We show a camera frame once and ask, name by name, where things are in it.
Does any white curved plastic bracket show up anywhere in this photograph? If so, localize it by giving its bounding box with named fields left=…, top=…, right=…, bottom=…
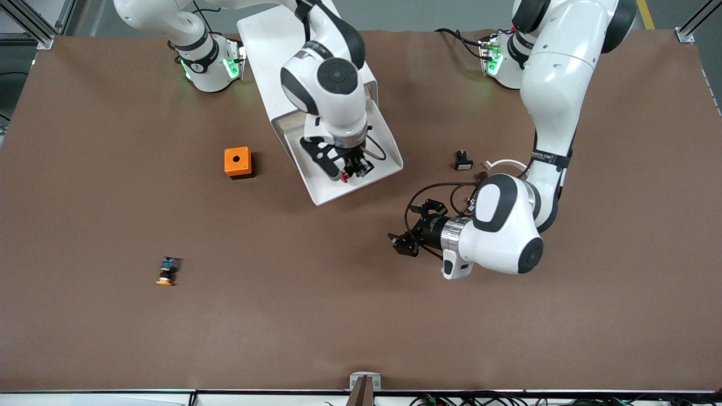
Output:
left=483, top=159, right=532, bottom=171

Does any black cable bundle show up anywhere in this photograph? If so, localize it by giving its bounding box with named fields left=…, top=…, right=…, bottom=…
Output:
left=409, top=391, right=722, bottom=406

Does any brown table cover mat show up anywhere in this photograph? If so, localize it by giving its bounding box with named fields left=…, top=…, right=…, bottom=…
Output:
left=0, top=28, right=722, bottom=392

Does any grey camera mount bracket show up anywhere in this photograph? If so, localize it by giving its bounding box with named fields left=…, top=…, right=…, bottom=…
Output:
left=345, top=372, right=382, bottom=406

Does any black arm base cable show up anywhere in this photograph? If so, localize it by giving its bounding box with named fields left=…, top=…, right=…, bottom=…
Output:
left=434, top=28, right=487, bottom=60

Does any orange button enclosure box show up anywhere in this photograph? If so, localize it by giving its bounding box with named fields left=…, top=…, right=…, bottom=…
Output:
left=224, top=147, right=255, bottom=180

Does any orange mushroom push button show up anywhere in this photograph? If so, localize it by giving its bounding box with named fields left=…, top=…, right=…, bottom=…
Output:
left=156, top=257, right=182, bottom=286

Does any aluminium frame profile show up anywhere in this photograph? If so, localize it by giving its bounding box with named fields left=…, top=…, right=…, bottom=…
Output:
left=676, top=0, right=722, bottom=45
left=0, top=0, right=77, bottom=50

